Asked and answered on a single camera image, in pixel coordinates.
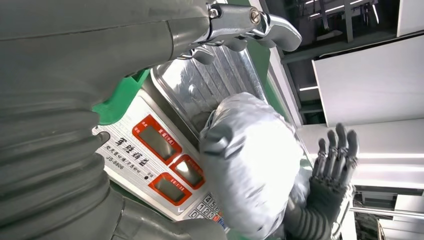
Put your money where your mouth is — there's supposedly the grey parcel thin red line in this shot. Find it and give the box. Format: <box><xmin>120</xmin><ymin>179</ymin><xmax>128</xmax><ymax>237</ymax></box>
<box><xmin>198</xmin><ymin>92</ymin><xmax>312</xmax><ymax>240</ymax></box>

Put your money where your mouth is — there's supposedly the green plastic crate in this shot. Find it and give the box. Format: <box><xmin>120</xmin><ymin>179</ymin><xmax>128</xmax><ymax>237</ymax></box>
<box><xmin>92</xmin><ymin>67</ymin><xmax>152</xmax><ymax>126</ymax></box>

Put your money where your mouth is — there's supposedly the large white partition panel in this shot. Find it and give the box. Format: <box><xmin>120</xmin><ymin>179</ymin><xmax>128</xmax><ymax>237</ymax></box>
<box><xmin>311</xmin><ymin>34</ymin><xmax>424</xmax><ymax>128</ymax></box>

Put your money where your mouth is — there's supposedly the white electronic scale steel tray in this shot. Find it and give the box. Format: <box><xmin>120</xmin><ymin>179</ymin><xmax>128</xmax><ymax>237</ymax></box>
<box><xmin>92</xmin><ymin>44</ymin><xmax>270</xmax><ymax>234</ymax></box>

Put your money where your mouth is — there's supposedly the dark glass partition window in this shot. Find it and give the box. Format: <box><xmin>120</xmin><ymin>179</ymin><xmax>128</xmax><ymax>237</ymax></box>
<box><xmin>264</xmin><ymin>0</ymin><xmax>400</xmax><ymax>64</ymax></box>

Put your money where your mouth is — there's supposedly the narrow white partition panel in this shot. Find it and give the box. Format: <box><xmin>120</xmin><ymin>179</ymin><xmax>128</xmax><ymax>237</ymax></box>
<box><xmin>395</xmin><ymin>0</ymin><xmax>424</xmax><ymax>38</ymax></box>

